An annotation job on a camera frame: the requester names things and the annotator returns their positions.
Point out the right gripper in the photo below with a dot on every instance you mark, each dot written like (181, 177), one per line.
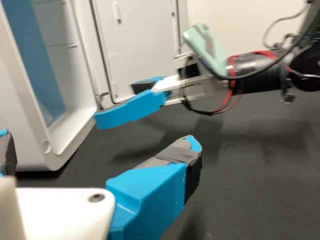
(200, 86)

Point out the right wrist camera phone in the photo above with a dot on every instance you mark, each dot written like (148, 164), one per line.
(208, 47)

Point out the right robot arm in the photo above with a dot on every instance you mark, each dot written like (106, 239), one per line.
(265, 72)

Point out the white incubator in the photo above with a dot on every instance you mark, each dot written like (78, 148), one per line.
(30, 75)

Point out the incubator door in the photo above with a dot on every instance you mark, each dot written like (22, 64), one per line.
(140, 45)

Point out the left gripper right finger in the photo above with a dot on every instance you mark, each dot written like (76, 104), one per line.
(152, 190)

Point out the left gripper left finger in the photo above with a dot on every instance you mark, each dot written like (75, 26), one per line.
(7, 152)

